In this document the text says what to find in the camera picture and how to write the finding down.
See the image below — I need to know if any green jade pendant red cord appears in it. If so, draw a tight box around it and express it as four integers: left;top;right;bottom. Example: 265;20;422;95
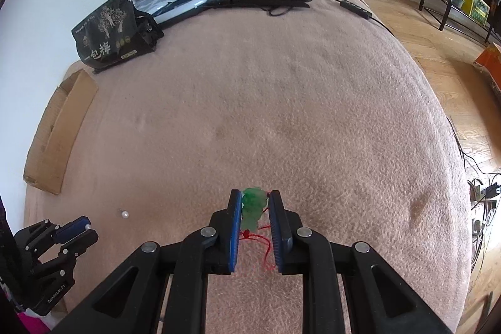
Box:
239;186;275;272

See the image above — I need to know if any pink left sleeve forearm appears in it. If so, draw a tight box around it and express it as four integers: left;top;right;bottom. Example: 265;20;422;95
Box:
17;309;51;334

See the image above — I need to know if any cardboard jewelry box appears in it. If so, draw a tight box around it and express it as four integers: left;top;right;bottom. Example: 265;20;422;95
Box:
23;69;98;195

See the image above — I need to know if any black snack bag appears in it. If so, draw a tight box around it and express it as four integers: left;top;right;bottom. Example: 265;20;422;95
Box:
71;0;164;74

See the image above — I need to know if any pink bed blanket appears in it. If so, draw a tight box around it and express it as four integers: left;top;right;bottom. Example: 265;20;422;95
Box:
25;0;471;329

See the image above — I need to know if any orange patterned box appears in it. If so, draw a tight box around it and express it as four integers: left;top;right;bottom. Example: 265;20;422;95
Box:
474;43;501;100

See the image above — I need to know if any black folded tripod stand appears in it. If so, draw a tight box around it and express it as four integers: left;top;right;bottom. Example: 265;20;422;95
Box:
203;0;312;10

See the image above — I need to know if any black metal clothes rack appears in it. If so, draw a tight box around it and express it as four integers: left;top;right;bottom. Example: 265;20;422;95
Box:
419;0;500;44

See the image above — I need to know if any yellow green box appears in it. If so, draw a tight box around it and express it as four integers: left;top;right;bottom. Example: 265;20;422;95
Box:
461;0;490;26

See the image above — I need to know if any white ring light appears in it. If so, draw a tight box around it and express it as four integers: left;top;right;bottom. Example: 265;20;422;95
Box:
152;0;210;24

